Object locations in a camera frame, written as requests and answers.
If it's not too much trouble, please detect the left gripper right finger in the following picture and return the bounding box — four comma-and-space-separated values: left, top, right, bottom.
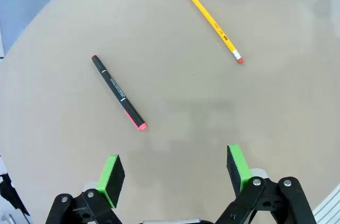
215, 144, 318, 224

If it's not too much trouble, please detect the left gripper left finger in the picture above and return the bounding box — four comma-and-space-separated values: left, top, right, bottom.
45, 154, 126, 224

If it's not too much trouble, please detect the black marker with pink ends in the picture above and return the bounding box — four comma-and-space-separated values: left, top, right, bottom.
91, 54, 148, 132

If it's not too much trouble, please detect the yellow pencil with eraser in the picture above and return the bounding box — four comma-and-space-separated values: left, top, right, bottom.
181, 0, 245, 65

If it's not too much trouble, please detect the white ribbed panel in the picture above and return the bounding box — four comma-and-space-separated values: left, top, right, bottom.
312, 183, 340, 224

